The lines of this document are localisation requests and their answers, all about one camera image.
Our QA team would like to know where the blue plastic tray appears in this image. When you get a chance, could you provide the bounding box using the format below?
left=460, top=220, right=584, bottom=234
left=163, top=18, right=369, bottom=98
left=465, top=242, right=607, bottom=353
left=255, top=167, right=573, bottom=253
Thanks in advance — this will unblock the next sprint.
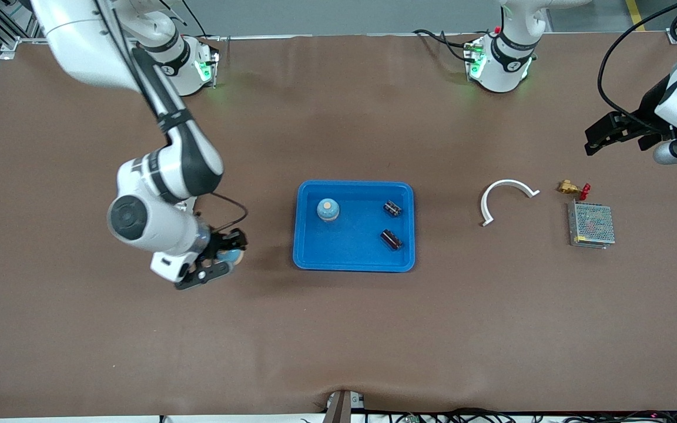
left=293, top=180, right=416, bottom=273

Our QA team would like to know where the yellow floor tape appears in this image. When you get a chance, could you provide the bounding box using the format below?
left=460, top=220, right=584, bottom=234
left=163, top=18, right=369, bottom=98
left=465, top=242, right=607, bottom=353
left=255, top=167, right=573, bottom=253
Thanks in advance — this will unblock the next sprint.
left=625, top=0, right=648, bottom=31

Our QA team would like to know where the perforated metal power supply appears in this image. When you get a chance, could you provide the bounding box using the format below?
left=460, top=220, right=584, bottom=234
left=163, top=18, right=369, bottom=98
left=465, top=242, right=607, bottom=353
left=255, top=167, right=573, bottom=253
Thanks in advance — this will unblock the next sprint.
left=567, top=200, right=616, bottom=250

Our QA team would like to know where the brown table mat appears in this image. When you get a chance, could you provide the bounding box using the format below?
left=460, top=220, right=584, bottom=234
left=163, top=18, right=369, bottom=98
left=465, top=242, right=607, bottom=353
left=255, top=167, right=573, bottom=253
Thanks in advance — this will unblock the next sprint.
left=0, top=32, right=677, bottom=419

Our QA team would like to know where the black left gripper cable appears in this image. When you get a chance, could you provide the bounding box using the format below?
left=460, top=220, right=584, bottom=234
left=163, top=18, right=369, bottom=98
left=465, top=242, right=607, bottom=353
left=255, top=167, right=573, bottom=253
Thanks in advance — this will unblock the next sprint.
left=599, top=0, right=677, bottom=127

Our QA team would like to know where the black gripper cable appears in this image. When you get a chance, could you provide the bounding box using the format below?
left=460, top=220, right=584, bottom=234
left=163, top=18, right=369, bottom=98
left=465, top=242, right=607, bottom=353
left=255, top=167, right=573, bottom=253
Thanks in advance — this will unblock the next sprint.
left=95, top=0, right=250, bottom=234
left=599, top=0, right=677, bottom=127

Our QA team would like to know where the brass valve red handle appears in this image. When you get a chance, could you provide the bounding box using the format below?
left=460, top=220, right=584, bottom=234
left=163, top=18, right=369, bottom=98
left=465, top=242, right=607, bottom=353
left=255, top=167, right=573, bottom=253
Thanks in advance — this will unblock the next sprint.
left=557, top=179, right=592, bottom=202

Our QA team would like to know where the white curved bracket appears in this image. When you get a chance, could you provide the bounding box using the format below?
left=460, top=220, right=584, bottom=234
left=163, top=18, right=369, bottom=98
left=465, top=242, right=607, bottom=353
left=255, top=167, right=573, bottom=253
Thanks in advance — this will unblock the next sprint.
left=480, top=179, right=541, bottom=227

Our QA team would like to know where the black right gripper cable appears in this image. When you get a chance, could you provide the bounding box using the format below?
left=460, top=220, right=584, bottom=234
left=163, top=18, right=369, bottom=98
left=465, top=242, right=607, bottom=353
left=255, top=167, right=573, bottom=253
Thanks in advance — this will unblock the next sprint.
left=95, top=0, right=250, bottom=234

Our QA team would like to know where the aluminium camera post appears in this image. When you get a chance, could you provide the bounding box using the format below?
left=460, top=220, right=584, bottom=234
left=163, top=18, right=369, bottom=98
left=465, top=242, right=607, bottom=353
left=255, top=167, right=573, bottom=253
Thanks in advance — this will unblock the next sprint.
left=322, top=389, right=356, bottom=423

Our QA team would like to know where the black arm base cable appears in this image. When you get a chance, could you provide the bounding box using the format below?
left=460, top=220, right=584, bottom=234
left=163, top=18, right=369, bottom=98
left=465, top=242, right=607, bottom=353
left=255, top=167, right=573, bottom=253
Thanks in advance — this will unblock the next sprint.
left=413, top=28, right=483, bottom=64
left=183, top=0, right=213, bottom=41

